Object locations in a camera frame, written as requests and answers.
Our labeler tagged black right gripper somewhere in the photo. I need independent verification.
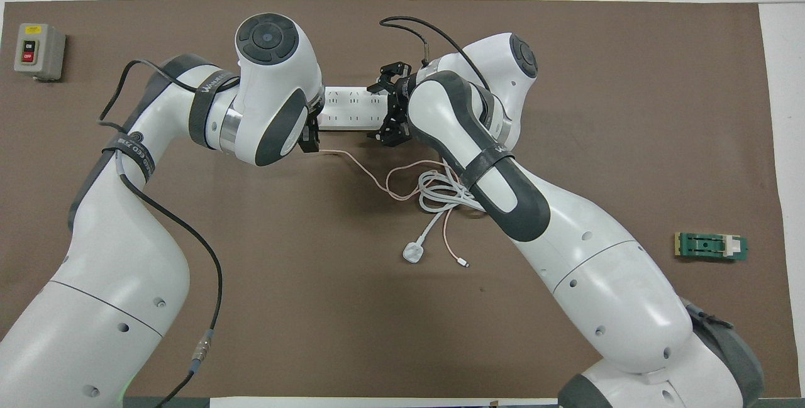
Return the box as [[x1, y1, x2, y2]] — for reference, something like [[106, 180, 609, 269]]
[[367, 61, 416, 148]]

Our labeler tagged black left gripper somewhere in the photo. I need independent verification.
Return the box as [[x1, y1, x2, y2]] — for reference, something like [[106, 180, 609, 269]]
[[300, 97, 324, 153]]

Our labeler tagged white power strip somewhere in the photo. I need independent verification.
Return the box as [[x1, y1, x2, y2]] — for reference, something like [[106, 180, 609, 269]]
[[316, 86, 392, 131]]

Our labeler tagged pink charging cable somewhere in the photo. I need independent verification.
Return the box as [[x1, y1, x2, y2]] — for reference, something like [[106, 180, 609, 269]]
[[318, 149, 470, 268]]

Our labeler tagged brown table mat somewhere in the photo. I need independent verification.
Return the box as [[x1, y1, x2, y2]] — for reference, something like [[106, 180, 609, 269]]
[[0, 0, 802, 399]]

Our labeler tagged green circuit board fixture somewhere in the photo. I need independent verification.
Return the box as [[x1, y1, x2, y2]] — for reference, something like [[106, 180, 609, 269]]
[[674, 232, 749, 264]]

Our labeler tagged white power cord with plug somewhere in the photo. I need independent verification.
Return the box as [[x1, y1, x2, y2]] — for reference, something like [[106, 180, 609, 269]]
[[402, 160, 488, 265]]

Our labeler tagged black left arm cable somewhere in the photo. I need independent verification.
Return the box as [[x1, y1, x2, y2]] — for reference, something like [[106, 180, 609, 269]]
[[97, 59, 241, 408]]

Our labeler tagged grey on-off switch box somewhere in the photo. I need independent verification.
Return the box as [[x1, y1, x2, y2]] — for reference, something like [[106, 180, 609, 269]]
[[14, 23, 67, 82]]

